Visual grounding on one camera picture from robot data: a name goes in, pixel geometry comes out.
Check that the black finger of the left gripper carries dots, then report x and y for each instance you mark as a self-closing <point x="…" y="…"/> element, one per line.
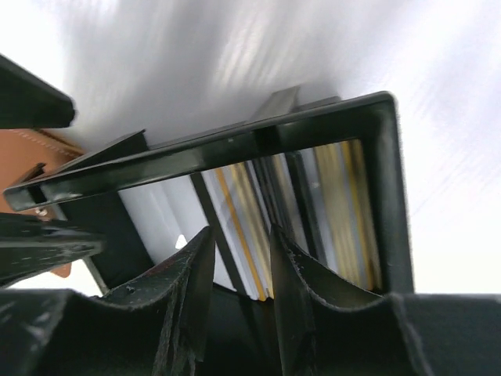
<point x="27" y="102"/>

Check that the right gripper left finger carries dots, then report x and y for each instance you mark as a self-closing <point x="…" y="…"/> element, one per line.
<point x="179" y="289"/>

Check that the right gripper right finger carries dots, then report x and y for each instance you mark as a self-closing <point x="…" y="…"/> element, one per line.
<point x="295" y="322"/>

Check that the brown leather card holder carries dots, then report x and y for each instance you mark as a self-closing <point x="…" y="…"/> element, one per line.
<point x="31" y="242"/>

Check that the credit cards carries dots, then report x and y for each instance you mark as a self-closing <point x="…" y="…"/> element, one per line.
<point x="318" y="195"/>

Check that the black card rack box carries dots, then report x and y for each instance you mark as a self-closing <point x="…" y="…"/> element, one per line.
<point x="371" y="118"/>

